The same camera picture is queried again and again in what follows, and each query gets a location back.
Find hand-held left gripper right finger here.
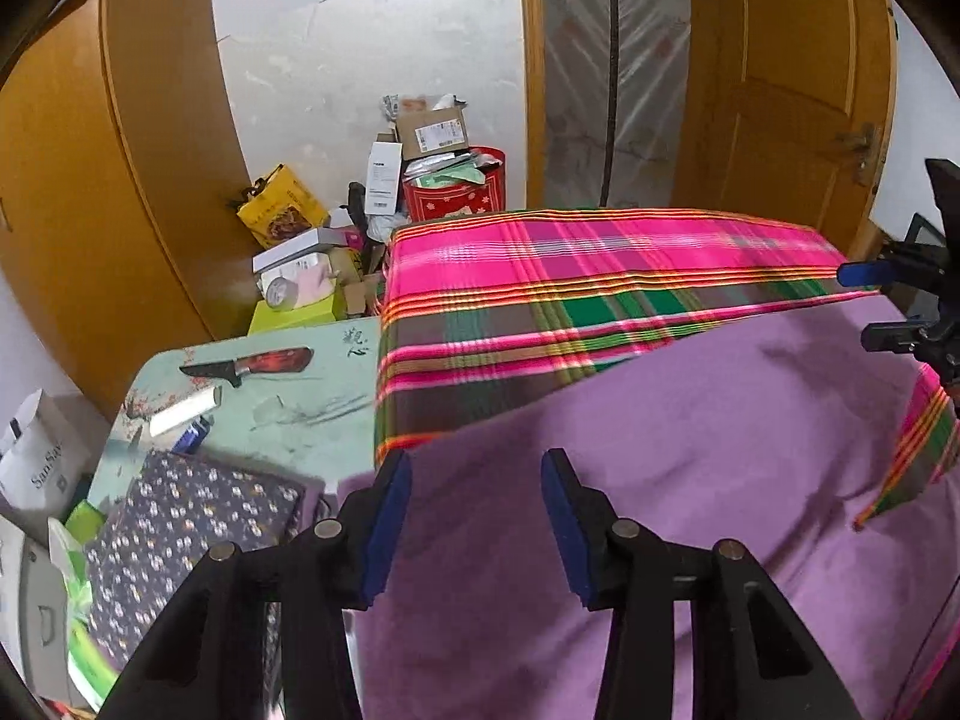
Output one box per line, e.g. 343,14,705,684
541,448,863,720

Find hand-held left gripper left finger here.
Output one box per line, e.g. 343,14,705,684
97,451,415,720

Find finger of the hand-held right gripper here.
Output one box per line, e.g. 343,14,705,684
860,319,940,353
836,259,946,290

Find purple fleece pants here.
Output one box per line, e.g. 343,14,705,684
337,289,960,720

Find teal tablecloth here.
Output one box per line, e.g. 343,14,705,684
86,319,385,518

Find dark dotted folded cloth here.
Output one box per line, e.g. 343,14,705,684
82,448,320,673

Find wooden door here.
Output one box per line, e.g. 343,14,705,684
671,0,898,256

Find green box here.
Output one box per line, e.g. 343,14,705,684
249,296,347,335

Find white tube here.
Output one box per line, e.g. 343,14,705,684
148,386,224,437

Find pink plaid blanket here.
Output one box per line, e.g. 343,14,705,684
373,208,960,720

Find flat white box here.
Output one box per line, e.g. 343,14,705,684
253,229,347,275

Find green white plastic bag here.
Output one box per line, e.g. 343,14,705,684
49,499,121,691

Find plastic door curtain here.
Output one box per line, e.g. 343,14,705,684
517,0,692,211

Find yellow bag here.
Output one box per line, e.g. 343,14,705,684
236,163,331,250

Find red tin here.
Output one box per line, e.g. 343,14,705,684
403,146,508,224

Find white carton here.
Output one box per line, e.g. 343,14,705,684
364,133,403,215

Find white paper bag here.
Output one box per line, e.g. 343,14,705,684
0,390,91,533

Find grey drawer cabinet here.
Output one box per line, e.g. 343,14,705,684
0,517,102,713

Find open cardboard box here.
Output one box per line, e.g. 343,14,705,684
394,103,470,163

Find wooden wardrobe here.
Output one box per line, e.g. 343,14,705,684
0,0,260,421

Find metal door handle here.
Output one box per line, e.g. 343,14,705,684
836,124,887,188

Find red-handled knife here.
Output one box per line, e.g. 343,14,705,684
178,347,313,389

